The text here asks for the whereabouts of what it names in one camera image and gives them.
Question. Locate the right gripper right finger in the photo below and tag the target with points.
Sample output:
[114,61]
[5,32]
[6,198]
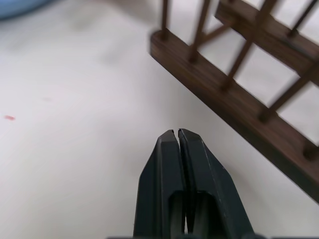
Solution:
[211,184]

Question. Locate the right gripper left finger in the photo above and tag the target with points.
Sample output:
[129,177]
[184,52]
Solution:
[159,174]

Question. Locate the brown wooden dish rack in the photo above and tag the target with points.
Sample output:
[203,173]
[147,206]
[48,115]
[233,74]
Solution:
[211,82]

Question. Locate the blue plate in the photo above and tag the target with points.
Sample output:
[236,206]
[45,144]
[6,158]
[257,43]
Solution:
[15,7]

